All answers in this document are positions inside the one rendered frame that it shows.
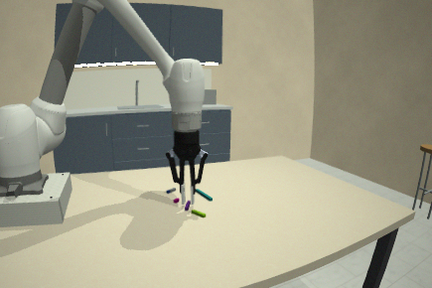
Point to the turquoise rod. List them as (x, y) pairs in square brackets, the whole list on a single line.
[(204, 195)]

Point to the lime green rod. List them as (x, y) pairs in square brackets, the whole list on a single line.
[(198, 213)]

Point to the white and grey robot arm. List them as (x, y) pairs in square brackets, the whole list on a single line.
[(24, 139)]

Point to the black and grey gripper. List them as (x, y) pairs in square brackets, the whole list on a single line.
[(189, 153)]

